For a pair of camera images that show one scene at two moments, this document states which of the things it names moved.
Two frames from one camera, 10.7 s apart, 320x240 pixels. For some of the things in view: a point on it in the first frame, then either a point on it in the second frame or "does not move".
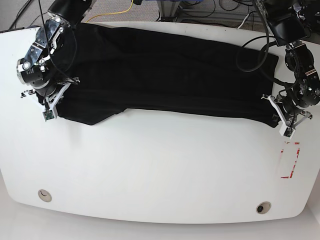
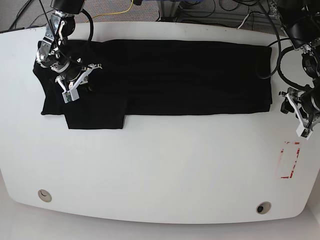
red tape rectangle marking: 290,175 does not move
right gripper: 293,104 → 310,101
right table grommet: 263,207 does not move
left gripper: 48,90 → 70,70
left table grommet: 45,195 does not move
